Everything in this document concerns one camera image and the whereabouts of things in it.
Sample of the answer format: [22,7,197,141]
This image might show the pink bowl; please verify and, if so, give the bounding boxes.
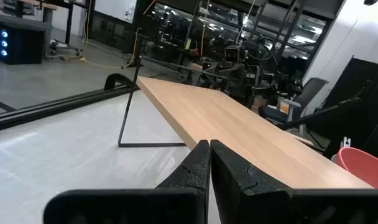
[334,147,378,190]

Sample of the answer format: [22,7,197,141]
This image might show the black metal shelf leg frame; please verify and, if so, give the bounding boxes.
[117,55,230,149]

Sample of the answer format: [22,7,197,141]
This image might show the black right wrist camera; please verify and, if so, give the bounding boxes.
[223,45,249,63]

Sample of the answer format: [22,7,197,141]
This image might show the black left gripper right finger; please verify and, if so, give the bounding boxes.
[210,139,292,224]

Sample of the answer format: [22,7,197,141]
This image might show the black panel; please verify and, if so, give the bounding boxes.
[322,51,378,156]

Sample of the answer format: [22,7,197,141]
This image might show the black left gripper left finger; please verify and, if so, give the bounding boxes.
[156,139,211,224]

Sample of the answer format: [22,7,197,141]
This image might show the black office chair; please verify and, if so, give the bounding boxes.
[259,77,330,127]

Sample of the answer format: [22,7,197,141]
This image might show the black computer tower blue lights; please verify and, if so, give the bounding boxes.
[0,22,46,65]

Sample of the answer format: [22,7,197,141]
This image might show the black curved clamp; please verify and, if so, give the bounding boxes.
[104,73,137,91]

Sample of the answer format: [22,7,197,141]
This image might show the wooden shelf with black legs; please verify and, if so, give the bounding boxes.
[136,76,374,190]

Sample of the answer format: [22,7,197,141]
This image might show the white wall board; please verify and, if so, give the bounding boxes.
[94,0,137,24]

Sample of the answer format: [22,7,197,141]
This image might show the yellow floor cable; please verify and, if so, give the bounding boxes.
[79,27,141,70]

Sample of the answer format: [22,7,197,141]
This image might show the black table edge rail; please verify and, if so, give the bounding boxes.
[0,83,140,134]
[277,96,363,131]

